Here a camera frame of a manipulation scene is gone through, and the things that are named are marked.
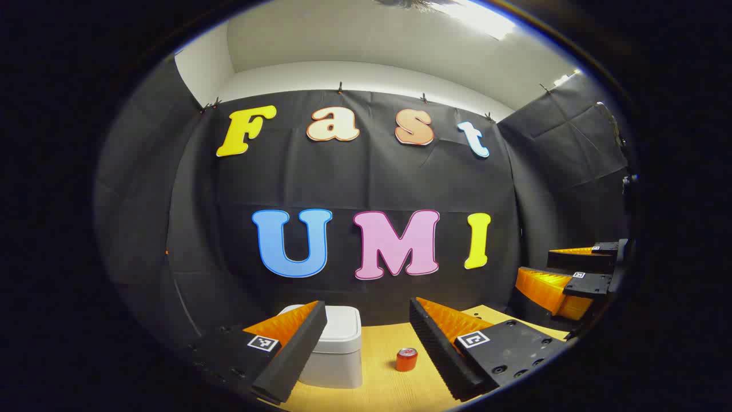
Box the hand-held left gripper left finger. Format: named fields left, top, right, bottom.
left=192, top=300, right=328, bottom=406

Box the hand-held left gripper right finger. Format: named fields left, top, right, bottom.
left=409, top=298, right=572, bottom=402

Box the white desktop garbage bin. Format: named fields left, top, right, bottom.
left=277, top=304, right=363, bottom=390

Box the wooden desktop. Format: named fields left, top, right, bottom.
left=260, top=304, right=572, bottom=412

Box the black backdrop cloth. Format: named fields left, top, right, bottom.
left=94, top=54, right=635, bottom=350

